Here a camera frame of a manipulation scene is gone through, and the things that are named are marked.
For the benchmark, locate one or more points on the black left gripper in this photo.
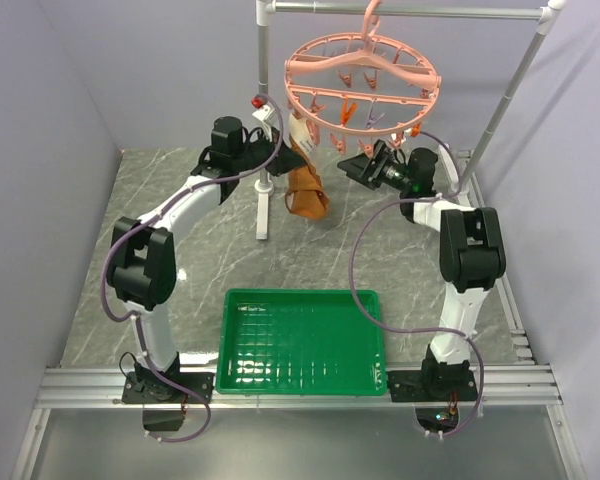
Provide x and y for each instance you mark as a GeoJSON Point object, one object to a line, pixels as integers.
{"type": "Point", "coordinates": [283, 159]}

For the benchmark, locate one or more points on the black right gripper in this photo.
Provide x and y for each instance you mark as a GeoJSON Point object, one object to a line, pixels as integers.
{"type": "Point", "coordinates": [361, 169]}

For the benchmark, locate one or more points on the pink clothes peg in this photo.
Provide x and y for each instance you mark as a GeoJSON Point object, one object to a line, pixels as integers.
{"type": "Point", "coordinates": [313, 132]}

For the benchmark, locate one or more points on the orange underwear with cream waistband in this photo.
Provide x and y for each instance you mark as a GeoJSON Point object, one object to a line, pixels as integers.
{"type": "Point", "coordinates": [305, 195]}

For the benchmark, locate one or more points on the pink round clip hanger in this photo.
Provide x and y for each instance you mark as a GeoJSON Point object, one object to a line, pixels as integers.
{"type": "Point", "coordinates": [373, 70]}

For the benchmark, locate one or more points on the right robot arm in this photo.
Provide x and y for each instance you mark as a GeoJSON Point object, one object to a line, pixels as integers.
{"type": "Point", "coordinates": [471, 248]}

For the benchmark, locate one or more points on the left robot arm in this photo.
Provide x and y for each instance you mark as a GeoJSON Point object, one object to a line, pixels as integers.
{"type": "Point", "coordinates": [141, 264]}

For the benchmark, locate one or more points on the purple clothes peg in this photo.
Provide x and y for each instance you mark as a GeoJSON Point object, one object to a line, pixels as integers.
{"type": "Point", "coordinates": [373, 119]}

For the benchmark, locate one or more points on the orange clothes peg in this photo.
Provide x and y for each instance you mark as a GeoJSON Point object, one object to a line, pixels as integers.
{"type": "Point", "coordinates": [348, 109]}

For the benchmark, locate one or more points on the green plastic tray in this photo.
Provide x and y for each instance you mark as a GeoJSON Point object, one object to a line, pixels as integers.
{"type": "Point", "coordinates": [301, 342]}

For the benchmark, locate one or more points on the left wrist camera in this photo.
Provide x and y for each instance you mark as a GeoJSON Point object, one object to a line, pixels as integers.
{"type": "Point", "coordinates": [265, 115]}

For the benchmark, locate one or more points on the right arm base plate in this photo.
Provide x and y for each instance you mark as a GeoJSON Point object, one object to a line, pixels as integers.
{"type": "Point", "coordinates": [446, 397]}

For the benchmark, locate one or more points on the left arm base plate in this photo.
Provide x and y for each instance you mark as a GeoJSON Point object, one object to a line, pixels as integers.
{"type": "Point", "coordinates": [163, 405]}

